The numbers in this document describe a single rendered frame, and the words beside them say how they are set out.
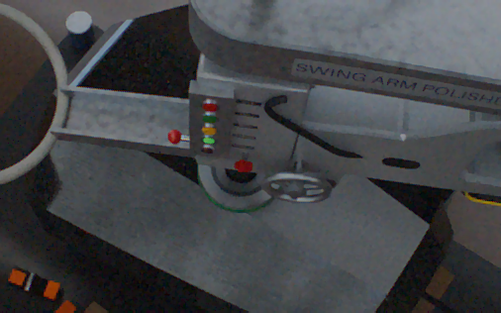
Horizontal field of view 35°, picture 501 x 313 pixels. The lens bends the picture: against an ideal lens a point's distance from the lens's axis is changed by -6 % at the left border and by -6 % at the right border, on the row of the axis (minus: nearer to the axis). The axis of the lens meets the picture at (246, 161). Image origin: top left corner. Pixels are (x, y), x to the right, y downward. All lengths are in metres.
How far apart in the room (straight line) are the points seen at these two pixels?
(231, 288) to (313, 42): 1.04
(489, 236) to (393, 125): 1.58
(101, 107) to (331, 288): 0.74
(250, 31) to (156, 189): 0.94
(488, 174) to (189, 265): 0.87
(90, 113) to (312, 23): 0.80
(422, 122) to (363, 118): 0.12
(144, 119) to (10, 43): 1.47
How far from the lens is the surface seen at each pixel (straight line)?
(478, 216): 3.16
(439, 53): 1.37
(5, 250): 3.01
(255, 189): 2.10
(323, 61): 1.35
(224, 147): 1.68
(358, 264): 2.12
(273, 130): 1.61
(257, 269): 2.18
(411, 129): 1.62
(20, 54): 3.33
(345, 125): 1.61
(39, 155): 1.94
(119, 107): 1.99
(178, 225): 2.21
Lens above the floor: 2.84
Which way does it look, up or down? 68 degrees down
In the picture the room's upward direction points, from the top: 9 degrees clockwise
